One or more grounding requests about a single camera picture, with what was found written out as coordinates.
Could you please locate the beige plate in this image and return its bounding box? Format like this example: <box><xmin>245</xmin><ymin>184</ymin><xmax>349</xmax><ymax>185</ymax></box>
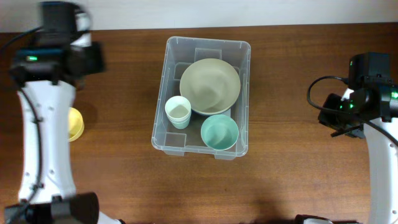
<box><xmin>179</xmin><ymin>58</ymin><xmax>241</xmax><ymax>108</ymax></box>
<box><xmin>192</xmin><ymin>103</ymin><xmax>238</xmax><ymax>116</ymax></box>

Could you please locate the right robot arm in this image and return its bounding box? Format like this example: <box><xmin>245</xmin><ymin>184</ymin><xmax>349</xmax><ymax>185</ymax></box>
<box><xmin>307</xmin><ymin>52</ymin><xmax>397</xmax><ymax>223</ymax></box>

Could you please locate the yellow bowl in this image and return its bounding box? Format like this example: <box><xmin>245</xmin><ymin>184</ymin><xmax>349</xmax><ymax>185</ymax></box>
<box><xmin>68</xmin><ymin>108</ymin><xmax>85</xmax><ymax>142</ymax></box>

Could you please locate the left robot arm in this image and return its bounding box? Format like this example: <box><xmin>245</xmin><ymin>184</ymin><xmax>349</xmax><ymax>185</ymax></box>
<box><xmin>4</xmin><ymin>1</ymin><xmax>114</xmax><ymax>224</ymax></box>

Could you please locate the sage green bowl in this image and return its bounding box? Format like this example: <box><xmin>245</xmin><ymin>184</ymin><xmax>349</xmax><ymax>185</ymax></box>
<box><xmin>200</xmin><ymin>114</ymin><xmax>239</xmax><ymax>151</ymax></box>

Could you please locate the clear plastic storage bin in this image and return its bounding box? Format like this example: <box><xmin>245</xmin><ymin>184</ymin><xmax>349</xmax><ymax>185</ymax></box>
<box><xmin>151</xmin><ymin>36</ymin><xmax>251</xmax><ymax>160</ymax></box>

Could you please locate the grey cup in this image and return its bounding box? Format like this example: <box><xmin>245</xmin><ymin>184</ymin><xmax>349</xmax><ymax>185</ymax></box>
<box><xmin>168</xmin><ymin>114</ymin><xmax>190</xmax><ymax>123</ymax></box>

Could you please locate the green cup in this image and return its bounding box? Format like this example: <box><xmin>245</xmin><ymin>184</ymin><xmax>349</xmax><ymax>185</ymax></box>
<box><xmin>171</xmin><ymin>120</ymin><xmax>190</xmax><ymax>129</ymax></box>

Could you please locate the cream cup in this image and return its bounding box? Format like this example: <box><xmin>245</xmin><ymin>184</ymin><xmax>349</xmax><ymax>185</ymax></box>
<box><xmin>165</xmin><ymin>96</ymin><xmax>192</xmax><ymax>118</ymax></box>

